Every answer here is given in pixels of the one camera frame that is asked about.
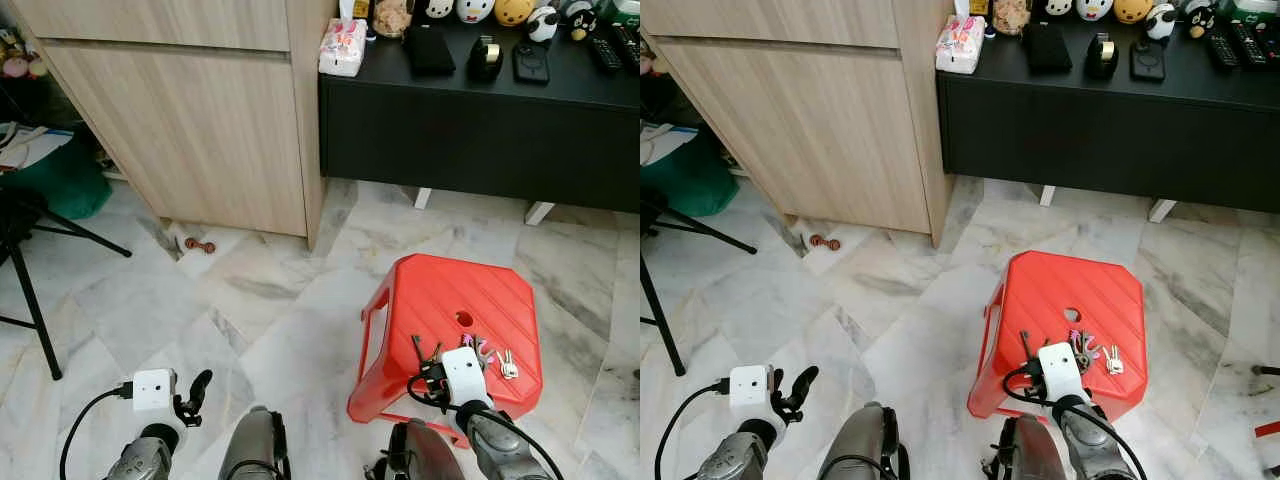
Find light wooden cabinet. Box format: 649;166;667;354
8;0;337;251
645;0;963;249

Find grey robot left leg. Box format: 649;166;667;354
817;401;913;480
217;405;293;480

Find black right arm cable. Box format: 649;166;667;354
404;368;563;480
1002;364;1153;480

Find black wallet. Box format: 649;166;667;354
402;23;458;77
1024;21;1074;74

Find grey robot right leg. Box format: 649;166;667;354
375;418;469;480
982;414;1071;480

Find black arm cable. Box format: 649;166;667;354
654;377;733;480
1002;364;1153;480
57;380;137;480
404;368;563;480

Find red plastic stool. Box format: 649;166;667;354
346;252;545;449
966;249;1150;425

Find white papers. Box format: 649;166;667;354
0;121;77;173
640;121;707;167

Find glass jar red lid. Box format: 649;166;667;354
371;0;414;40
991;0;1034;37

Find small black figurine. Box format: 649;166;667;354
1179;0;1217;40
559;0;599;42

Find black folding chair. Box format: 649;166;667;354
0;183;134;382
640;183;759;378

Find pink white tissue pack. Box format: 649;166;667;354
934;14;989;76
317;17;369;79

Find bunch of keys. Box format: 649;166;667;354
456;333;522;383
1066;328;1127;378

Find black phone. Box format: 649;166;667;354
1129;39;1169;84
511;41;552;86

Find black remote control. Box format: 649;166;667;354
1229;20;1273;67
1204;32;1243;72
609;22;641;67
584;34;627;74

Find black tape dispenser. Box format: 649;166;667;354
466;34;505;84
1085;31;1122;80

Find grey robot leg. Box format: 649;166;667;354
817;401;913;480
982;414;1071;480
375;418;469;480
217;405;293;480

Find small white cow figurine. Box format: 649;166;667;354
1144;2;1180;42
526;4;560;44

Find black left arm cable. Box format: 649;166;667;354
654;377;733;480
57;380;137;480

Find cardboard box red edge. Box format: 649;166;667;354
1254;419;1280;479

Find green bag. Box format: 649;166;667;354
0;135;114;222
640;135;741;219

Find black low console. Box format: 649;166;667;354
317;18;641;227
936;16;1280;225

